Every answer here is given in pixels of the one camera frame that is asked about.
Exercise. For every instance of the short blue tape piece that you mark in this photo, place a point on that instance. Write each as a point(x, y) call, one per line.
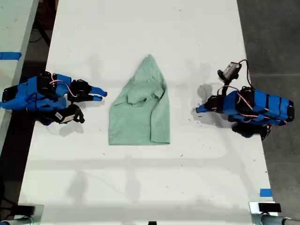
point(265, 192)

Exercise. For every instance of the grey black camera box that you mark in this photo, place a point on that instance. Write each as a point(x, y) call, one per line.
point(231, 69)

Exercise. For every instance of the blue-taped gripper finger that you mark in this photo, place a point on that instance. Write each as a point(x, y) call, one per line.
point(203, 108)

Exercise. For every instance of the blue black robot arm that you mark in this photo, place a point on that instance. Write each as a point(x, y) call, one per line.
point(260, 106)
point(23, 93)

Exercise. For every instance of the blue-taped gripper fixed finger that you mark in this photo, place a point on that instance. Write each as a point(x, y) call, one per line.
point(98, 90)

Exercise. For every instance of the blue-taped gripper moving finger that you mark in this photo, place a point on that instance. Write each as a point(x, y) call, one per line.
point(90, 97)

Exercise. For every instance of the pale green t-shirt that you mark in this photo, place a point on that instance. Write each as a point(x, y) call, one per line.
point(138, 112)

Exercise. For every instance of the long blue tape strip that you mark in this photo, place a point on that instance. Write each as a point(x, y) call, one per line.
point(10, 55)

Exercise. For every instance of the white side table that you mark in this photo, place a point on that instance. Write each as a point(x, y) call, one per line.
point(14, 35)

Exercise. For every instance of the black camera stalk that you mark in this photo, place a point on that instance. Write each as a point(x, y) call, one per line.
point(225, 79)
point(79, 114)

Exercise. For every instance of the metal table clamp bracket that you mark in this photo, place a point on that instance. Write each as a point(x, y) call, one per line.
point(37, 214)
point(254, 216)

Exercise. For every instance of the black camera box white label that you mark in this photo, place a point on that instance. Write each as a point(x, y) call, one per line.
point(64, 117)

